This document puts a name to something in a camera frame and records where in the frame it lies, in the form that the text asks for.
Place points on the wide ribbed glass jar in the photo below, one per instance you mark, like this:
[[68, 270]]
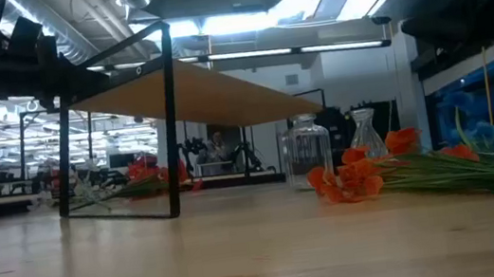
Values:
[[306, 150]]

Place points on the narrow fluted glass vase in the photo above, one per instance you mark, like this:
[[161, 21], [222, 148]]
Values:
[[365, 135]]

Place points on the long ceiling tube light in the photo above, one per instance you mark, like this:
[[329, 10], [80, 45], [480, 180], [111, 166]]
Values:
[[264, 52]]

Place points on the person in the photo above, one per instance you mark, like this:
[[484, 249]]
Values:
[[218, 147]]

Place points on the wooden shelf black metal frame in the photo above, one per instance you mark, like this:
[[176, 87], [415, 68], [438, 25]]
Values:
[[203, 96]]

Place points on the orange artificial flower bunch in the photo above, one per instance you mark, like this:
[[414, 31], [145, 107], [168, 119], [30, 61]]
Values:
[[352, 177], [143, 171]]

